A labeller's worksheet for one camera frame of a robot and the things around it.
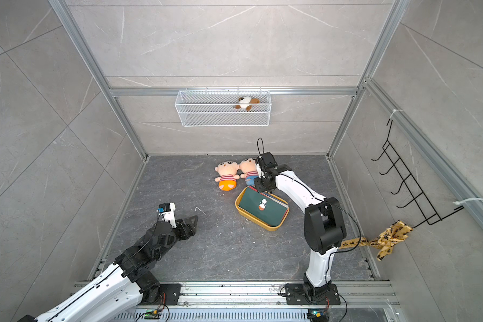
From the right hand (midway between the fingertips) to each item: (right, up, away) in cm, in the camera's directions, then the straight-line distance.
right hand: (263, 184), depth 93 cm
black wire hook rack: (+48, -7, -33) cm, 59 cm away
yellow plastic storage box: (-6, -16, -4) cm, 17 cm away
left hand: (-30, -12, -16) cm, 35 cm away
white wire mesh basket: (-20, +38, +8) cm, 44 cm away
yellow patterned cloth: (+43, -14, -27) cm, 53 cm away
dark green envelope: (0, -11, -1) cm, 11 cm away
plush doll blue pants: (-7, +7, +12) cm, 16 cm away
